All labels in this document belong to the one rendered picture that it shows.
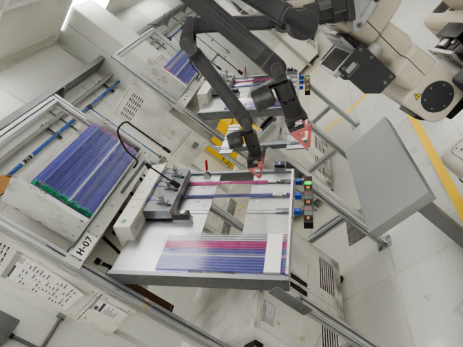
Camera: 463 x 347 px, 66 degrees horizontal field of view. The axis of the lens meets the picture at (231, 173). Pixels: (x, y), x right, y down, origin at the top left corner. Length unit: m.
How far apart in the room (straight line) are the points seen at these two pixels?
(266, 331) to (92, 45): 4.14
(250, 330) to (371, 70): 1.09
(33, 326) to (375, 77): 2.61
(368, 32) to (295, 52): 4.78
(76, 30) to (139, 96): 2.46
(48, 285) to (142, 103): 1.47
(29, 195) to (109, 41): 3.50
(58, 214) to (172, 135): 1.40
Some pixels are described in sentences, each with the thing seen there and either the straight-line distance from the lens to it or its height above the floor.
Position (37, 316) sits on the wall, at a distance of 3.00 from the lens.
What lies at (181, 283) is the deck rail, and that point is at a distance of 1.43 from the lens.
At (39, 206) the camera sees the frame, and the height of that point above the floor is 1.57.
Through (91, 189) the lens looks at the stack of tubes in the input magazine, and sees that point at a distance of 1.65.
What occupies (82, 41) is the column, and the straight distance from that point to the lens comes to 5.05.
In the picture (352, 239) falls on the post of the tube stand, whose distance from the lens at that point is 2.41.
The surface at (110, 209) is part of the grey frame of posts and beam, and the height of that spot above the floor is 1.34.
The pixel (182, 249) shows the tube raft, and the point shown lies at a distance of 1.49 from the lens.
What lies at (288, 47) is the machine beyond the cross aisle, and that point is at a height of 0.48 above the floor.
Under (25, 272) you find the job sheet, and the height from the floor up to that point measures 1.47.
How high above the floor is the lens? 1.39
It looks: 14 degrees down
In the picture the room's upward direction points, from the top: 54 degrees counter-clockwise
